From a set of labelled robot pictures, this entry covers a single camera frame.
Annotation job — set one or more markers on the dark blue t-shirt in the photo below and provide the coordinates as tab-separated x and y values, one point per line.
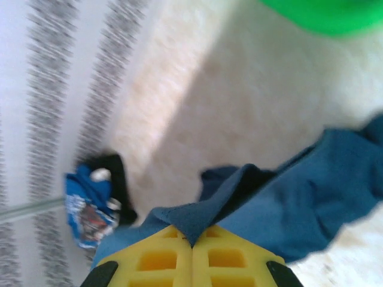
299	203

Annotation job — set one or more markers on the aluminium frame post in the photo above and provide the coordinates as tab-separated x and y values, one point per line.
30	209

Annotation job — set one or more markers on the blue printed t-shirt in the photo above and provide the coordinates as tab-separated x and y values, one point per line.
86	209

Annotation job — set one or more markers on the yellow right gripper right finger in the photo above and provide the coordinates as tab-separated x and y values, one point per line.
227	263

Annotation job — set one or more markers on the green plastic basket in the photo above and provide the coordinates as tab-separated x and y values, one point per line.
323	15

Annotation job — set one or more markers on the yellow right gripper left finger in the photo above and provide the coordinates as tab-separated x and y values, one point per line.
155	263

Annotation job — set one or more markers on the black t-shirt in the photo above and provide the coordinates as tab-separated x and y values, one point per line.
119	179

